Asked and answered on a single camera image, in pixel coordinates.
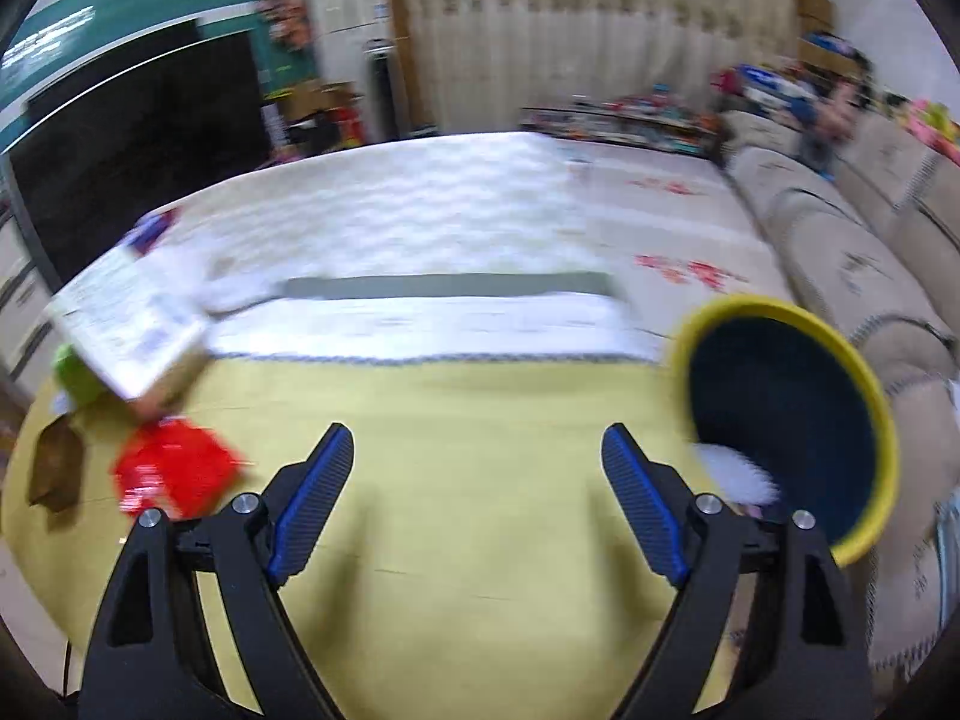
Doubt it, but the white foam fruit net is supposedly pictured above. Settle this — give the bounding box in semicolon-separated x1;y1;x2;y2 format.
693;444;779;507

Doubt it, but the red snack wrapper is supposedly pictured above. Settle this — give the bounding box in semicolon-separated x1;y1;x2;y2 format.
112;416;244;520

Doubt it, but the white barcode carton box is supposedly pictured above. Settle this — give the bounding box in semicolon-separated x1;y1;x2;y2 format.
47;247;210;419

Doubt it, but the green white drink bottle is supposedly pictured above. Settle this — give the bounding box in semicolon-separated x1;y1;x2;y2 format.
52;343;107;413

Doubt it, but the long white foam net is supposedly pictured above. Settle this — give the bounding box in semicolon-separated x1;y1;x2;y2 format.
153;250;283;316

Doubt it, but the yellow black trash bin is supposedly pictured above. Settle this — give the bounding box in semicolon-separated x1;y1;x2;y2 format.
665;294;900;567

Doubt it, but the yellow patterned table cloth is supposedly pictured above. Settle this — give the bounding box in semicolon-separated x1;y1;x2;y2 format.
0;131;760;720

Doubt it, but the floral floor mattress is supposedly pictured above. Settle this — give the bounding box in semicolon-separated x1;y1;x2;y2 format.
562;142;793;338

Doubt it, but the beige sofa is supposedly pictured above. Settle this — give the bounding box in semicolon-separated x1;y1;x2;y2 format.
721;110;958;692

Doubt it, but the low shelf with toys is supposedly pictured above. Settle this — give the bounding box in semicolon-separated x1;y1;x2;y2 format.
519;93;721;158

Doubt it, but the black tower fan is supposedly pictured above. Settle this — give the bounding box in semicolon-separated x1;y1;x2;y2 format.
364;39;400;142

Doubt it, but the large black television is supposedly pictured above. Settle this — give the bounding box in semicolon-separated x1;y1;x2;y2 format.
2;31;272;289

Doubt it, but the pile of plush toys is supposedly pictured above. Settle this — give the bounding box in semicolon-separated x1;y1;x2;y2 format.
716;32;958;177

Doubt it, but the cream curtain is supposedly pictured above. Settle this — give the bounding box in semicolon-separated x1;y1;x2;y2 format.
404;0;796;133

